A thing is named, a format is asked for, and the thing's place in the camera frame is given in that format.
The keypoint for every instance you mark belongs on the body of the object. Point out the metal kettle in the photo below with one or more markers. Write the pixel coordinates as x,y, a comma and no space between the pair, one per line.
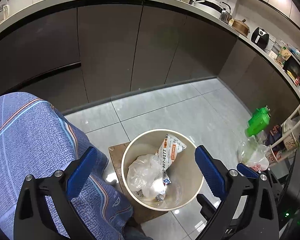
225,13

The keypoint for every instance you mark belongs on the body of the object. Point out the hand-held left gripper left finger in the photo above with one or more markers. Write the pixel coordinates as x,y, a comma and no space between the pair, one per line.
81,173

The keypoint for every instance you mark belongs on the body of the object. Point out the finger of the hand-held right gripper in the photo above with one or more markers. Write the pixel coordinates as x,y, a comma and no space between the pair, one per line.
208,207
248,171

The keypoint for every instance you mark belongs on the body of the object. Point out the blue checked tablecloth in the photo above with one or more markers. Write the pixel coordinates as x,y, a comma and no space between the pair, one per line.
27,142

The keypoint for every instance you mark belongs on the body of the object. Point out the dark snack bag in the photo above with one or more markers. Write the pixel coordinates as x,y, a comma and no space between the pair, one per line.
274,133

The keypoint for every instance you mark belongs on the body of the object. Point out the cream storage rack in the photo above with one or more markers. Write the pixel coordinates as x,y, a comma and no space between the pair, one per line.
293,116

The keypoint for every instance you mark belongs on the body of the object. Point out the cream round trash bin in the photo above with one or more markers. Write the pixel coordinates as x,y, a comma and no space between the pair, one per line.
187,180

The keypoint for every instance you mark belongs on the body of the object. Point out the blue candy roll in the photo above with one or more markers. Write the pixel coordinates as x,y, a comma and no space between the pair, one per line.
167,181

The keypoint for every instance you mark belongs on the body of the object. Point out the brown floor board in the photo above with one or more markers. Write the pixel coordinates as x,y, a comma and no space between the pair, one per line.
117,155

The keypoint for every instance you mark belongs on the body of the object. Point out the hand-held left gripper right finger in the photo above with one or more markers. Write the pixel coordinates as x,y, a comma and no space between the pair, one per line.
210,172

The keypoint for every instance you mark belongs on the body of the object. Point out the black air fryer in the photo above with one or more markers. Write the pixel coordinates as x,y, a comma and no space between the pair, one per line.
260,38

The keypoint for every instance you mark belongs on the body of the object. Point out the grey kitchen base cabinets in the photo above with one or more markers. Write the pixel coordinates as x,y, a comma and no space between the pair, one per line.
110,50

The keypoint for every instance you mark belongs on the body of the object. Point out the green plastic bottle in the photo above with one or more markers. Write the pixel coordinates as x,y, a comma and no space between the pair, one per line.
255,127
258,115

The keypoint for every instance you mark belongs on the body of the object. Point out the bamboo steamer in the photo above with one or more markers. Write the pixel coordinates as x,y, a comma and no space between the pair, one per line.
240,27

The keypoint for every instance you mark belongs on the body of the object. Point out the long white orange wrapper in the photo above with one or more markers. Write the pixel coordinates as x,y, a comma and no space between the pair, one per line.
168,152

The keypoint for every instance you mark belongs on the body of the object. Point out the clear plastic bag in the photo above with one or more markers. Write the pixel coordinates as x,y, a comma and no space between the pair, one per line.
142,175

